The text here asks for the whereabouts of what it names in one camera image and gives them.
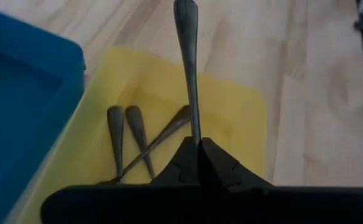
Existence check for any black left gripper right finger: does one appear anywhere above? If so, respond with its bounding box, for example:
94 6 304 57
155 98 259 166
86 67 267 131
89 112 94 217
200 137 274 187

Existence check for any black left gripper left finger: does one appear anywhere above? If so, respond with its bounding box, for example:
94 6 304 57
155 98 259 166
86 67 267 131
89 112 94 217
152 136 200 187

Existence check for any silver fork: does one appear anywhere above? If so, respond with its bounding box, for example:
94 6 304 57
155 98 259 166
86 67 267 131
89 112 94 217
96 104 191 187
124 105 156 181

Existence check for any black fork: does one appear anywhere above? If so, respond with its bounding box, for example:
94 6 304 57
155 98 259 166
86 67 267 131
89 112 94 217
106 105 125 185
173 0 202 146

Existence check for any yellow translucent plastic bin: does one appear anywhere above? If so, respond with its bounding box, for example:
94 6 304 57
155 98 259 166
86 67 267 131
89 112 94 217
6 44 269 224

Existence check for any blue plastic bin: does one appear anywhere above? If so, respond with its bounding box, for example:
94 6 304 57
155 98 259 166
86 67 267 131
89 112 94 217
0 5 87 224

